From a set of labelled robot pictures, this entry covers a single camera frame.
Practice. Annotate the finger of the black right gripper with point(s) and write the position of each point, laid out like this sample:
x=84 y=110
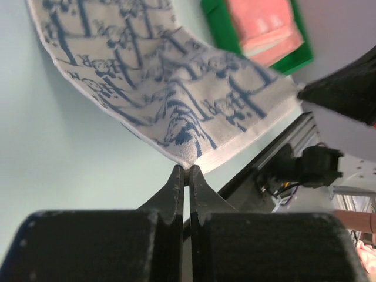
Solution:
x=350 y=91

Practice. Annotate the patterned towel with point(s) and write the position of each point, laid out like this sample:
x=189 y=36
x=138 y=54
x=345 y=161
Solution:
x=194 y=103

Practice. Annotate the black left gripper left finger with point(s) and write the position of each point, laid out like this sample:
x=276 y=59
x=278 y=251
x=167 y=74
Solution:
x=144 y=244

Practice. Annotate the pink towel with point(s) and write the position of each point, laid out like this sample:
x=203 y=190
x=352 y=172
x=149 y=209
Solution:
x=267 y=30

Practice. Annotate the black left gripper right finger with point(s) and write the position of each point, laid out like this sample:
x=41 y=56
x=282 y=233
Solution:
x=229 y=245

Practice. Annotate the green plastic tray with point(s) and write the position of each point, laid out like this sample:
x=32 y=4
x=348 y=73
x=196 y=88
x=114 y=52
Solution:
x=225 y=36

